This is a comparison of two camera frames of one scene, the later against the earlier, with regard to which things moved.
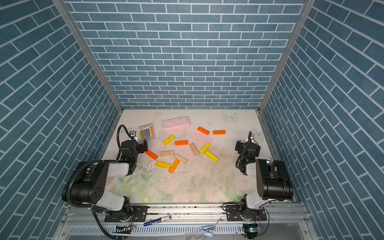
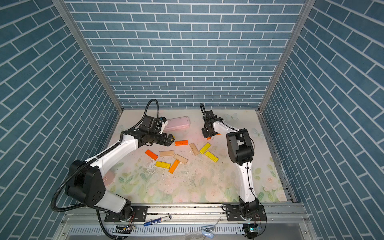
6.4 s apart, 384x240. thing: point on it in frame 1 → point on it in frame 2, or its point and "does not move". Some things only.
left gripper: (141, 148) → (169, 142)
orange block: (181, 142) does not move
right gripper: (240, 147) → (205, 134)
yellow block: (212, 156) does not move
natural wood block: (194, 148) does not move
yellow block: (205, 148) does not move
